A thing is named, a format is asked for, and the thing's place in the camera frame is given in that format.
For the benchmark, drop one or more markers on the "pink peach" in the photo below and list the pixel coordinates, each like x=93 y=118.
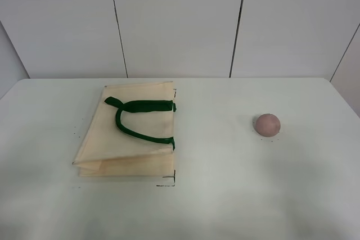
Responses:
x=266 y=125

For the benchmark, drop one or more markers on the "cream linen bag green handles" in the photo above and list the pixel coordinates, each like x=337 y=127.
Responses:
x=131 y=133

